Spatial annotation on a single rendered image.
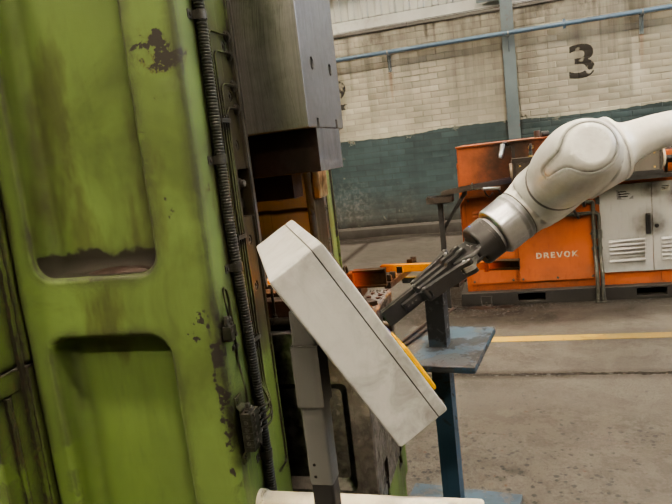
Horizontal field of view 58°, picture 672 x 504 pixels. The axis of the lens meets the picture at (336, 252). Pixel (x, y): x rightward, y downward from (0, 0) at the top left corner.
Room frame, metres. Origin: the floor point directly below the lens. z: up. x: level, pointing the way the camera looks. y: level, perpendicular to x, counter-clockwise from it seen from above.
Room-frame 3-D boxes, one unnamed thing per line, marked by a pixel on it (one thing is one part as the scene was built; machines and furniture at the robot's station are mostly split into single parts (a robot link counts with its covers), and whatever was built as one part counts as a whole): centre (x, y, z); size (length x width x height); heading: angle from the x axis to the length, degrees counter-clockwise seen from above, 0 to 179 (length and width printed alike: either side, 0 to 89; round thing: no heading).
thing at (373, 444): (1.57, 0.18, 0.69); 0.56 x 0.38 x 0.45; 74
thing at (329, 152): (1.52, 0.19, 1.32); 0.42 x 0.20 x 0.10; 74
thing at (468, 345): (1.93, -0.30, 0.64); 0.40 x 0.30 x 0.02; 156
